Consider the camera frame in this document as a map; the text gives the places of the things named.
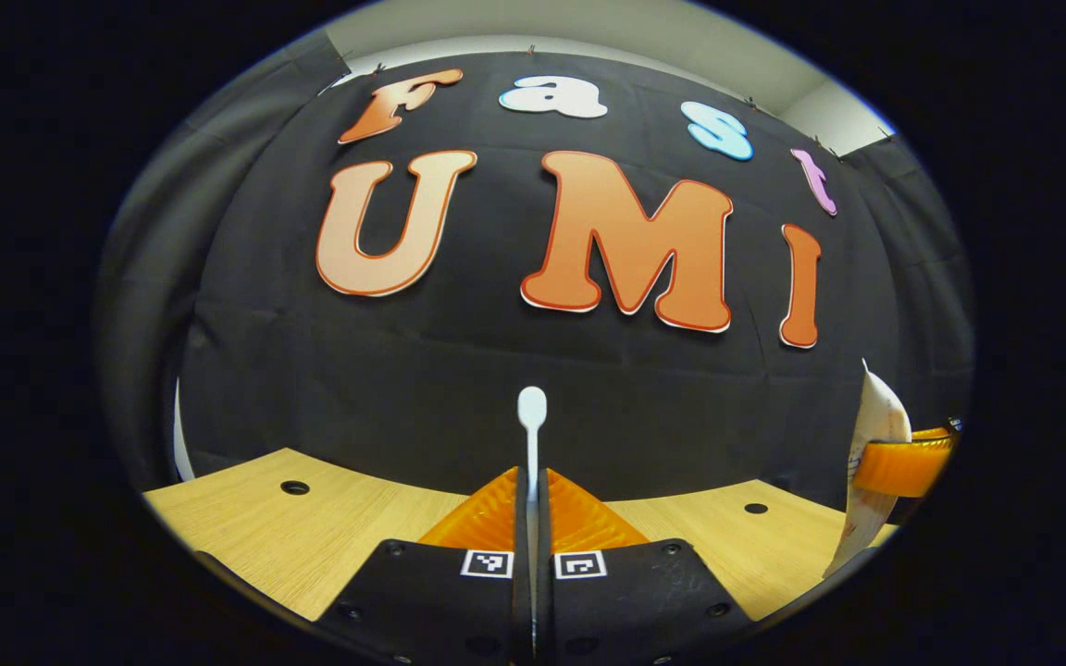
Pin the wooden desktop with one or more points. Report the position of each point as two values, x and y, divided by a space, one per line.
311 536

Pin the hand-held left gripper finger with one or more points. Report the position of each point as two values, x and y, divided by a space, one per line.
522 527
543 527

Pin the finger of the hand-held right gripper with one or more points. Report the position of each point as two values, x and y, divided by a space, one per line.
898 467
935 432

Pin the white toothbrush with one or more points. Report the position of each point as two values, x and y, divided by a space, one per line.
532 407

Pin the black backdrop cloth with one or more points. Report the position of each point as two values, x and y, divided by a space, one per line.
403 370

